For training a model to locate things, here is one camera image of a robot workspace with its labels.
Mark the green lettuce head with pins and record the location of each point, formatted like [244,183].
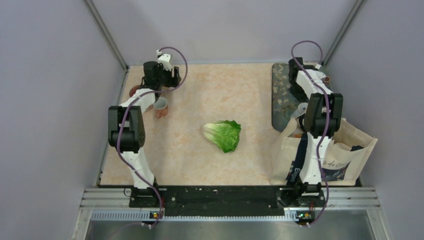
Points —
[225,134]

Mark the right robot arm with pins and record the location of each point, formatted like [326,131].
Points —
[321,120]

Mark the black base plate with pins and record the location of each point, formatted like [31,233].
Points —
[225,200]

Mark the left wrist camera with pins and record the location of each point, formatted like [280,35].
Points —
[164,59]

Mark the small pink mug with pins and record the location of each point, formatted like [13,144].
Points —
[133,90]

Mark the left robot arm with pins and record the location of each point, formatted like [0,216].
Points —
[126,130]

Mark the brown patterned mug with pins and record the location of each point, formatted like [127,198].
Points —
[326,80]

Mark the beige tote bag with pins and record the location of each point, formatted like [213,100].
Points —
[344,159]

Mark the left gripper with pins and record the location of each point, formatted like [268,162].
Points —
[172,81]

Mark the terracotta pink mug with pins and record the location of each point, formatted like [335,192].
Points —
[161,107]

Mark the floral patterned tray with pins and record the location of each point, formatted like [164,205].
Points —
[283,102]

